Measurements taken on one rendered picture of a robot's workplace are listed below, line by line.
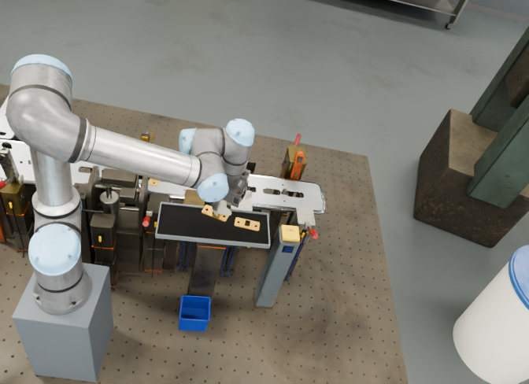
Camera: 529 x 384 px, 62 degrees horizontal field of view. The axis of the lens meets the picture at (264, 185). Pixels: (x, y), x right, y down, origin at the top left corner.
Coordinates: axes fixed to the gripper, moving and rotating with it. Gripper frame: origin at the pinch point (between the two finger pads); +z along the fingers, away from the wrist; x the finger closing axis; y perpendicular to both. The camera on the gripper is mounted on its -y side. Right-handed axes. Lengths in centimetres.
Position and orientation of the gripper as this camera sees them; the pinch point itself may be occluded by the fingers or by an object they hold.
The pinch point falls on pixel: (216, 209)
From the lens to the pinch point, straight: 142.0
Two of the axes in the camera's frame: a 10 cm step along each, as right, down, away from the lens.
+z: -2.1, 6.8, 7.0
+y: 9.3, 3.6, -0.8
